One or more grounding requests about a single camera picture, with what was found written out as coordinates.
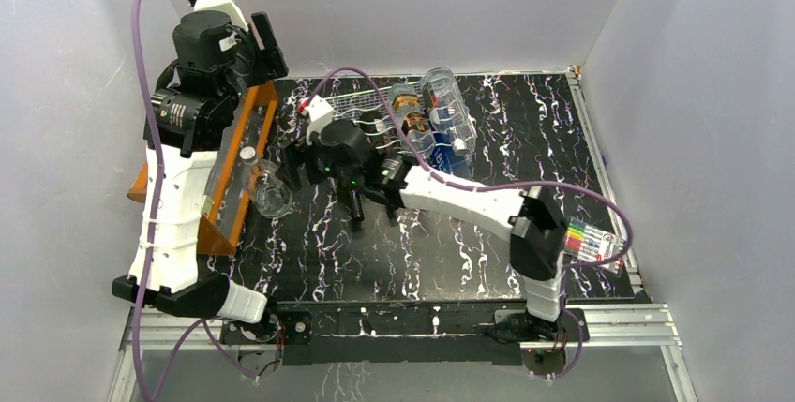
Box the clear bottle silver cap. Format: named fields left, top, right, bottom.
left=239, top=146, right=293, bottom=219

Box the square clear bottle black cap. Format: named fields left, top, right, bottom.
left=388, top=83, right=436, bottom=157

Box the round clear bottle white cap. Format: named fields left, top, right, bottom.
left=420, top=67, right=477, bottom=156

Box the dark wine bottle brown label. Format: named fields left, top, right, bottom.
left=357, top=110, right=388, bottom=139

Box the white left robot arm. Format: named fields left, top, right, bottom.
left=112, top=10, right=289, bottom=342

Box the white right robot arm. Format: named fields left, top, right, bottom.
left=277, top=119, right=568, bottom=343

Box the orange wooden shelf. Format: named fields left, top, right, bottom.
left=127, top=79, right=280, bottom=258

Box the pack of coloured markers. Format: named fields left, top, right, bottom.
left=563, top=216, right=624, bottom=268

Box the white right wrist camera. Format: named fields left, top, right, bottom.
left=298, top=96, right=335, bottom=145

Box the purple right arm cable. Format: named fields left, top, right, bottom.
left=297, top=67, right=634, bottom=270

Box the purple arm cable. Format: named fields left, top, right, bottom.
left=128, top=0, right=206, bottom=402
left=297, top=67, right=634, bottom=270

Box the white wire wine rack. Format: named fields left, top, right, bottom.
left=325, top=89, right=452, bottom=157

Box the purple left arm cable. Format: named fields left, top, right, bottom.
left=128, top=0, right=206, bottom=402

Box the aluminium frame rail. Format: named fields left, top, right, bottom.
left=138, top=299, right=697, bottom=401

